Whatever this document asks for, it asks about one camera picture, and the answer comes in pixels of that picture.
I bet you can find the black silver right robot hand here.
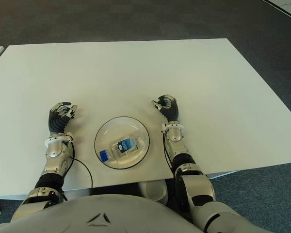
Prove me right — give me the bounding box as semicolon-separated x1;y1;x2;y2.
150;94;180;122

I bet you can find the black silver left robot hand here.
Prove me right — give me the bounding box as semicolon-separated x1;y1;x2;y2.
48;101;78;133

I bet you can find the clear plastic water bottle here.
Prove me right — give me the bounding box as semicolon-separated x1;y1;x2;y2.
99;135;146;163

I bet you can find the grey robot torso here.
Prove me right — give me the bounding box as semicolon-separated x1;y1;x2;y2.
0;194;192;233

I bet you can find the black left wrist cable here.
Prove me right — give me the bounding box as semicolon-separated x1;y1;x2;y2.
63;140;93;202

